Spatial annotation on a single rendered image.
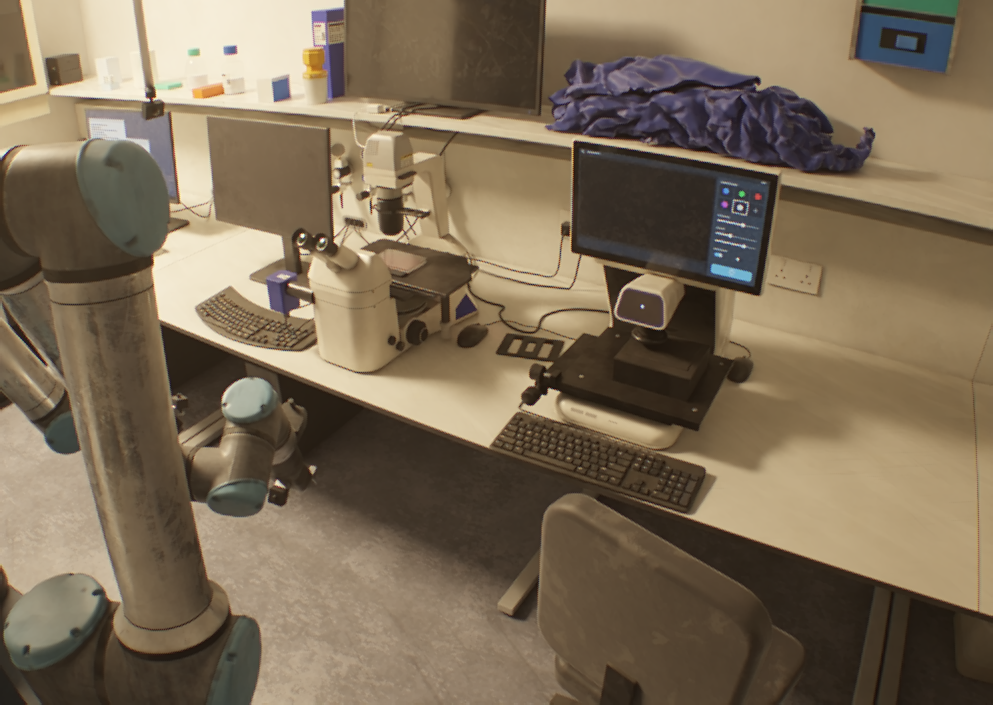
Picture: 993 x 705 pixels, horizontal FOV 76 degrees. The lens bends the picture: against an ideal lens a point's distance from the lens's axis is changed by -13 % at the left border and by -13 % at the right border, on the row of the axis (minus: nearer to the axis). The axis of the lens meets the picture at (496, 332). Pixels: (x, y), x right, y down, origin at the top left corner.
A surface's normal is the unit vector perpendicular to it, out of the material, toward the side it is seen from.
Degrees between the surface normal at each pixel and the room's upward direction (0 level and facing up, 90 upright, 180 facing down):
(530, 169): 90
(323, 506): 0
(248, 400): 20
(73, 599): 5
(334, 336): 91
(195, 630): 40
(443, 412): 0
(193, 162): 90
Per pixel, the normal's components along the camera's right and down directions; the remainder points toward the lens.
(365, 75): -0.50, 0.36
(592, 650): -0.71, 0.34
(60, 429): 0.67, 0.43
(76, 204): -0.03, 0.23
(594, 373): 0.00, -0.88
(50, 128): 0.86, 0.25
